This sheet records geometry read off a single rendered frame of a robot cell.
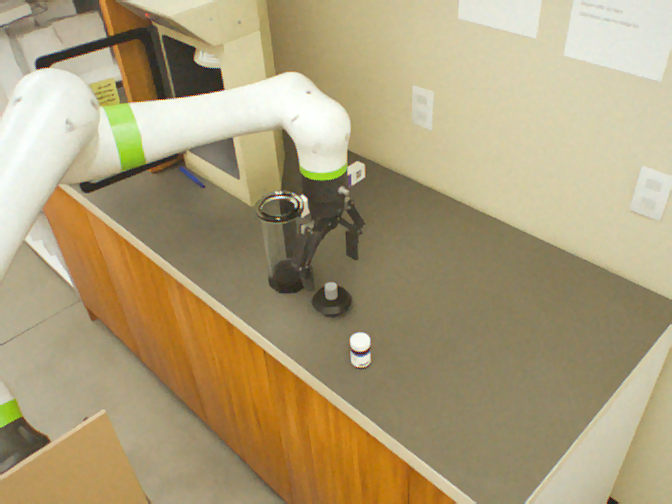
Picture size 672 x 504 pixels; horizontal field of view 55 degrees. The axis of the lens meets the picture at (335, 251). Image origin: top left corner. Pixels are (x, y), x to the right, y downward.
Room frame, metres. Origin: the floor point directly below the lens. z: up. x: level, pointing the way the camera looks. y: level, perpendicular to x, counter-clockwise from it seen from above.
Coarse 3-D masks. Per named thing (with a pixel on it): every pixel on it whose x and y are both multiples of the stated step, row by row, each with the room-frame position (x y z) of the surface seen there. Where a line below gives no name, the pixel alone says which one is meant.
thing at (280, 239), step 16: (272, 192) 1.21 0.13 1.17; (288, 192) 1.21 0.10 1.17; (256, 208) 1.15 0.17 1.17; (272, 208) 1.20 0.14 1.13; (288, 208) 1.20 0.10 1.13; (272, 224) 1.12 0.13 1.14; (288, 224) 1.12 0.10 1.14; (272, 240) 1.12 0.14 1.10; (288, 240) 1.12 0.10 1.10; (272, 256) 1.13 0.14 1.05; (288, 256) 1.12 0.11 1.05; (272, 272) 1.13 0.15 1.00; (288, 272) 1.12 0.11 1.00
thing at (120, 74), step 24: (72, 48) 1.58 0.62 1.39; (120, 48) 1.65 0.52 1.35; (144, 48) 1.69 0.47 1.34; (72, 72) 1.57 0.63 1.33; (96, 72) 1.60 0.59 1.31; (120, 72) 1.64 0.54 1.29; (144, 72) 1.68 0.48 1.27; (96, 96) 1.59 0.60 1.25; (120, 96) 1.63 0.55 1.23; (144, 96) 1.67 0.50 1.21
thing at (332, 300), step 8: (328, 288) 1.05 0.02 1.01; (336, 288) 1.05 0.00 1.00; (312, 296) 1.08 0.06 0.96; (320, 296) 1.06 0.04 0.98; (328, 296) 1.05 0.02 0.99; (336, 296) 1.05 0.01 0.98; (344, 296) 1.05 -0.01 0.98; (312, 304) 1.05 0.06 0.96; (320, 304) 1.04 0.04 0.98; (328, 304) 1.03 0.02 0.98; (336, 304) 1.03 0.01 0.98; (344, 304) 1.03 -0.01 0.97; (328, 312) 1.02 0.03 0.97; (336, 312) 1.02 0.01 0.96
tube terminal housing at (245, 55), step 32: (224, 0) 1.50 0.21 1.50; (256, 0) 1.57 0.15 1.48; (160, 32) 1.70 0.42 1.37; (224, 32) 1.49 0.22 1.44; (256, 32) 1.55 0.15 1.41; (224, 64) 1.49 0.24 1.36; (256, 64) 1.54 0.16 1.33; (192, 160) 1.68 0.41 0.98; (256, 160) 1.51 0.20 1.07; (256, 192) 1.50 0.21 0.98
